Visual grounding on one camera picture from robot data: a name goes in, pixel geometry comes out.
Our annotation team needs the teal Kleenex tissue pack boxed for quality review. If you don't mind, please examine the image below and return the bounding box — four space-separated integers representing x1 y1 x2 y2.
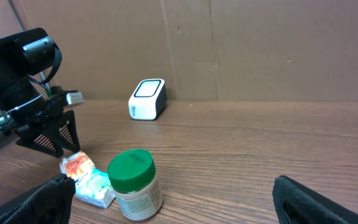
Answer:
75 168 115 209

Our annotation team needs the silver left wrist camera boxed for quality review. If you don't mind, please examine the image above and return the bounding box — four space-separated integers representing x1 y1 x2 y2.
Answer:
65 91 85 106

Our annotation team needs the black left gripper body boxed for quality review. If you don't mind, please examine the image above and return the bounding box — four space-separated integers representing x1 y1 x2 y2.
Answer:
0 85 73 134

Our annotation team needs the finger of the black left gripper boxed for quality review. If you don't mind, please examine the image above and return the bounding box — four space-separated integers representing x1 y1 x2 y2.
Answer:
14 110 80 158

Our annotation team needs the orange Kleenex tissue pack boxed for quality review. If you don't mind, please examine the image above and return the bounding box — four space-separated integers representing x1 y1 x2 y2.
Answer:
60 151 96 184

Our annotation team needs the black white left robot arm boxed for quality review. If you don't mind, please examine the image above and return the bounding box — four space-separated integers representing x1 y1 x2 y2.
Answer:
0 28 80 157

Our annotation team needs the green lid beige jar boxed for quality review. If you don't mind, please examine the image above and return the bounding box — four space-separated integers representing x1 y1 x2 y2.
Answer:
107 149 163 222

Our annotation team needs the white barcode scanner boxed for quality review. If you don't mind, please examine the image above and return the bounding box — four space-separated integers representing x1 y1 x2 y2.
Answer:
128 78 167 121

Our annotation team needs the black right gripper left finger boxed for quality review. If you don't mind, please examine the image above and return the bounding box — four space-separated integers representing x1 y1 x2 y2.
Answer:
0 174 76 224

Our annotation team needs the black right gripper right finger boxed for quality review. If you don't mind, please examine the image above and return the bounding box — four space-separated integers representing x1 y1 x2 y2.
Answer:
272 175 358 224

